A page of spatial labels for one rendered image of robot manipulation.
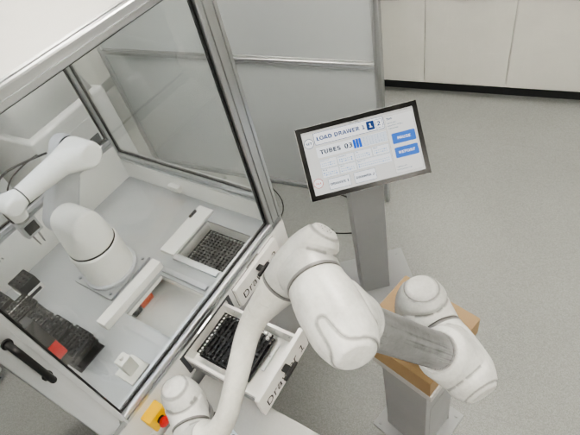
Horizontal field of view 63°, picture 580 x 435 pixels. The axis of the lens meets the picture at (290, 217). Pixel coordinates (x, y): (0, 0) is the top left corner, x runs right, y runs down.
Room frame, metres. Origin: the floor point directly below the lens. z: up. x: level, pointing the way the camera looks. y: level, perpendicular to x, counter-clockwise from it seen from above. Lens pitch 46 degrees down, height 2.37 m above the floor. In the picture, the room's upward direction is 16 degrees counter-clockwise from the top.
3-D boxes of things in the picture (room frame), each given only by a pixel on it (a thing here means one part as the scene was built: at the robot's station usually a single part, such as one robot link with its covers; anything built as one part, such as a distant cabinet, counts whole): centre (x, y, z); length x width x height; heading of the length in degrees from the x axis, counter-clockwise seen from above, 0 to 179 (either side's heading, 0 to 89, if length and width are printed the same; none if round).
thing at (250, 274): (1.21, 0.19, 0.87); 0.29 x 0.02 x 0.11; 137
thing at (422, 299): (0.77, -0.33, 1.02); 0.18 x 0.16 x 0.22; 10
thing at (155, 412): (0.73, 0.61, 0.88); 0.07 x 0.05 x 0.07; 137
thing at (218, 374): (0.91, 0.32, 0.86); 0.40 x 0.26 x 0.06; 47
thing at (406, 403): (0.78, -0.32, 0.38); 0.30 x 0.30 x 0.76; 34
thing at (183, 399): (0.60, 0.41, 1.18); 0.13 x 0.11 x 0.16; 10
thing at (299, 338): (0.77, 0.16, 0.87); 0.29 x 0.02 x 0.11; 137
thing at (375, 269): (1.53, -0.37, 0.51); 0.50 x 0.45 x 1.02; 178
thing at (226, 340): (0.90, 0.31, 0.87); 0.22 x 0.18 x 0.06; 47
